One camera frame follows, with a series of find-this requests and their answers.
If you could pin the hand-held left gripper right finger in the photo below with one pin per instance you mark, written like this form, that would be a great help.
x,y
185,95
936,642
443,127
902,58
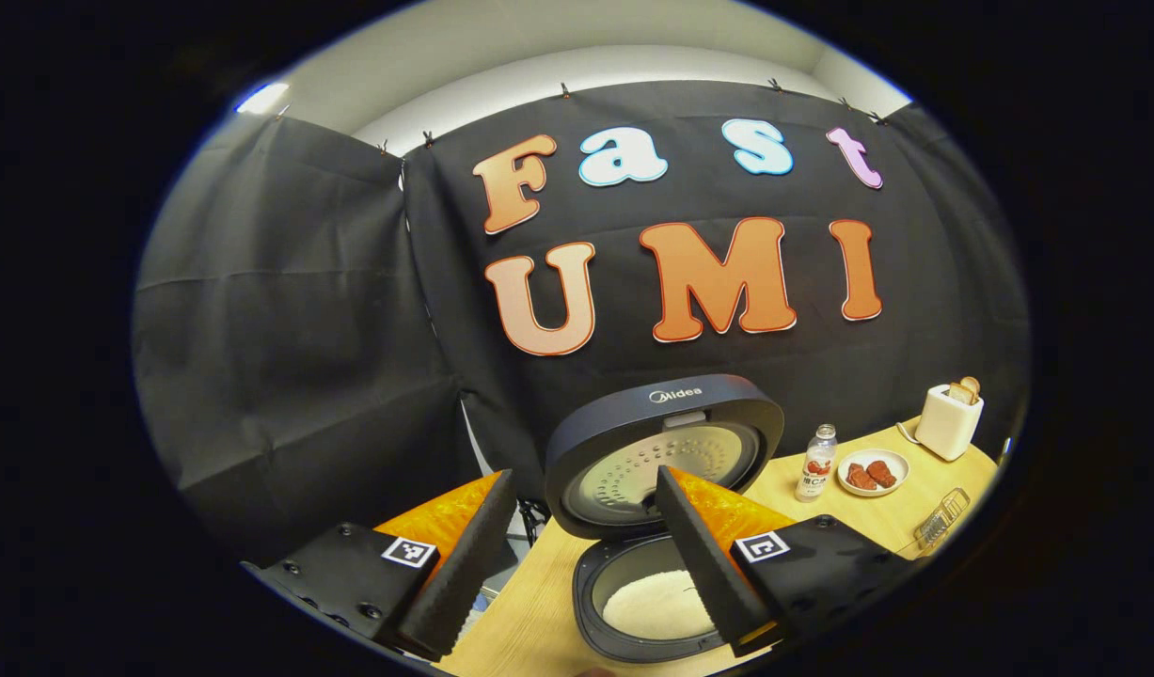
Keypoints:
x,y
699,564

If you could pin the white rice heap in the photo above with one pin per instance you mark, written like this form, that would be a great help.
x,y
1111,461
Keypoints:
x,y
656,606

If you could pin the white round plate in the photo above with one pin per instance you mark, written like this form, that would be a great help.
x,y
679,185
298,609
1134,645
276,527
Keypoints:
x,y
896,461

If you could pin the ceiling light panel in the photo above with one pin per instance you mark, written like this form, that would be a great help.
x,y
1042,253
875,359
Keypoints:
x,y
262,98

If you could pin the red meat piece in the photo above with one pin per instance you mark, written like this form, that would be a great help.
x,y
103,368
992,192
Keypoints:
x,y
859,477
881,473

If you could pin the dark rice cooker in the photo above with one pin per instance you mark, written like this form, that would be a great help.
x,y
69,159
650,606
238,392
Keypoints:
x,y
614,423

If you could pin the white toaster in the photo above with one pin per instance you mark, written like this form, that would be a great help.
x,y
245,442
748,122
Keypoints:
x,y
948,423

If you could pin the black backdrop cloth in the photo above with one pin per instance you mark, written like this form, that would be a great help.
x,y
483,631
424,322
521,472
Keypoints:
x,y
285,329

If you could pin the small clear bottle red label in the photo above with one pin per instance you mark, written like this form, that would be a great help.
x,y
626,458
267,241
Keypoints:
x,y
816,463

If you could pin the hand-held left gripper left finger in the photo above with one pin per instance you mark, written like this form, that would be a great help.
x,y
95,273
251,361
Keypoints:
x,y
464,574

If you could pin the toasted bread slice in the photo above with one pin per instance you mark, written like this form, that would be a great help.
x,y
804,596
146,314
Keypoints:
x,y
971,385
961,393

